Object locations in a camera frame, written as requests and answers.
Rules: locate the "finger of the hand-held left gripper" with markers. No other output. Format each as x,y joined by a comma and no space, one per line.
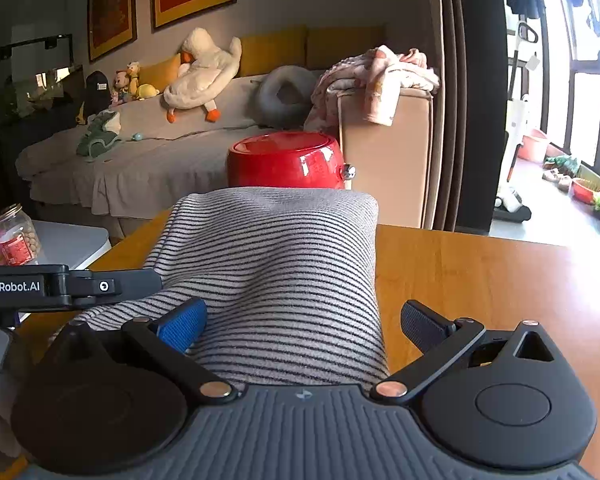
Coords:
105,286

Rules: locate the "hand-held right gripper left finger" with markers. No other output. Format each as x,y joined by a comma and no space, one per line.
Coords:
182,322

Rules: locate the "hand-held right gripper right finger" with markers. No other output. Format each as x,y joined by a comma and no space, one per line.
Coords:
422,327

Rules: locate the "grey striped sweater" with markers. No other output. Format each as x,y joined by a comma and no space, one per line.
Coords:
280,270

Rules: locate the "glass jar with red label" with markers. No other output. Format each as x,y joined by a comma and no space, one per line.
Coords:
17,240

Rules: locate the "white side table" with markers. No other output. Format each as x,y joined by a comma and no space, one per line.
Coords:
65,245

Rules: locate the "grey covered sofa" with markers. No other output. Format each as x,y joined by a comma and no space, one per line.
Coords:
145,170

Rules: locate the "green plush toy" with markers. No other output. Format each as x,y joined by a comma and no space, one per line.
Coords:
99,135

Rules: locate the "beige cardboard box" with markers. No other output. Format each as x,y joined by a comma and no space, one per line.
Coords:
390,170

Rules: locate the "white upright vacuum cleaner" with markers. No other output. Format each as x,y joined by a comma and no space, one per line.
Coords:
512,160

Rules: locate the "black backpack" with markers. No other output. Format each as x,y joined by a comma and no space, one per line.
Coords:
96,95

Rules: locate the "red pot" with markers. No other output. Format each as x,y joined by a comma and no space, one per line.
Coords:
285,160

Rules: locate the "small yellow plush toy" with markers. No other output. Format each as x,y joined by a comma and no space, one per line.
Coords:
147,92

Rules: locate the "small bear doll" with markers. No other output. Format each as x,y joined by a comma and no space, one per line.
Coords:
120,87

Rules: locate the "pair of small shoes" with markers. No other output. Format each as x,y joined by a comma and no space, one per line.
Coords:
557,180

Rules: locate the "pink plastic basin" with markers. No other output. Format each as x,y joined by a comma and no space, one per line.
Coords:
532,146

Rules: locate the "red planter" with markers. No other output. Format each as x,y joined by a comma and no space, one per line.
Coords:
587,191

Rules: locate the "mustard yellow pillow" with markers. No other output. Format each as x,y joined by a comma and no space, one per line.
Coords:
157,75

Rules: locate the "white duck plush toy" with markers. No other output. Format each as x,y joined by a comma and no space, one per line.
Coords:
200,77

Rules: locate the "grey neck pillow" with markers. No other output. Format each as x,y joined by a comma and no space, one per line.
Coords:
267,95

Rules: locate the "brown curtain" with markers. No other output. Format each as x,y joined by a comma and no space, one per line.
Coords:
460,85

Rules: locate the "pink garment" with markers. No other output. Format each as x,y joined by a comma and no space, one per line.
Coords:
390,80

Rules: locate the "white dotted blanket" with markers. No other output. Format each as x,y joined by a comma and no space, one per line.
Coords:
335,90

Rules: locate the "black framed window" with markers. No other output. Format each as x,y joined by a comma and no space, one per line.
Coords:
580,110

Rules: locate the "yellow sofa back cushion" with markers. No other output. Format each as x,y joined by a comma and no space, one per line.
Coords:
272,50
345,45

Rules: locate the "glass tank with black frame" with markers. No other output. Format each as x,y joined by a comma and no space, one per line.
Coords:
30,80

